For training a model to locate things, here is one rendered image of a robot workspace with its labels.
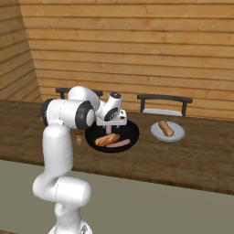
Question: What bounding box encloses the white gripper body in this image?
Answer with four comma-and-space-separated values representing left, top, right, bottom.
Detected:
96, 116, 128, 127

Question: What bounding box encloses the brown hot dog bun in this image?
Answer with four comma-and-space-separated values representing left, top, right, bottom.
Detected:
94, 133, 122, 148
157, 120, 176, 137

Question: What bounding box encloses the black bowl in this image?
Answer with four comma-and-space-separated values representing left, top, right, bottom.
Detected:
84, 119, 141, 154

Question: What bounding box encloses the grey plate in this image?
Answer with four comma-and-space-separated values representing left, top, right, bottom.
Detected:
150, 120, 186, 143

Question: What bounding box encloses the brown pepper shaker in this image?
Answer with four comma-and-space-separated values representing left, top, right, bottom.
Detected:
74, 130, 84, 146

